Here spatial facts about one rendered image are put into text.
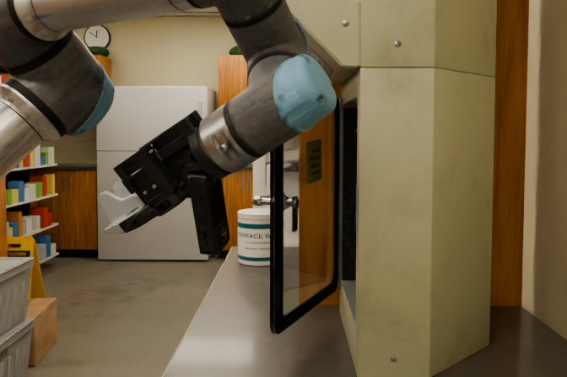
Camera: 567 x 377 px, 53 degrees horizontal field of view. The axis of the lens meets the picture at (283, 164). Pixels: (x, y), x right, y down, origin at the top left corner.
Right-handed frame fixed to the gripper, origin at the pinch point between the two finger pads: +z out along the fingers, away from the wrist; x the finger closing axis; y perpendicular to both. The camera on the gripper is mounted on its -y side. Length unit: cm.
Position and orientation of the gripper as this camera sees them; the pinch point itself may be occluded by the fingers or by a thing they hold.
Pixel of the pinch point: (116, 230)
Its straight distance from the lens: 79.8
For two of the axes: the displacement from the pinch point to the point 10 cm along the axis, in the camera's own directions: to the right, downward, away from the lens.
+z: -7.9, 4.6, 4.1
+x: -2.4, 3.8, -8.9
